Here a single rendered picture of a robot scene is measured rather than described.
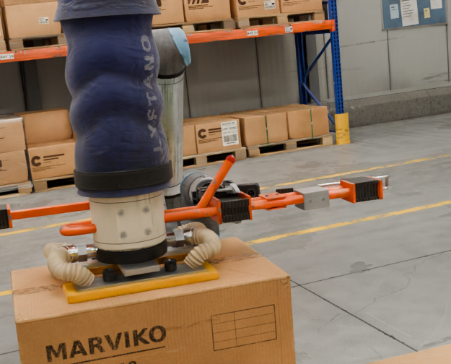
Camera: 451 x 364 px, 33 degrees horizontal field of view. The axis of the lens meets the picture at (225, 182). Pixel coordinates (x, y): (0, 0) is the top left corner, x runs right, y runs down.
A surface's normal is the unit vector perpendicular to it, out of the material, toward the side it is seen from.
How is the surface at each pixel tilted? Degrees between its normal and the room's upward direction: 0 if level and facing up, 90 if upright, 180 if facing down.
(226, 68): 90
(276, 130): 94
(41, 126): 90
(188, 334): 90
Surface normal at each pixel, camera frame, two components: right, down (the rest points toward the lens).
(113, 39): 0.18, -0.04
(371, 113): 0.37, 0.14
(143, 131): 0.63, -0.22
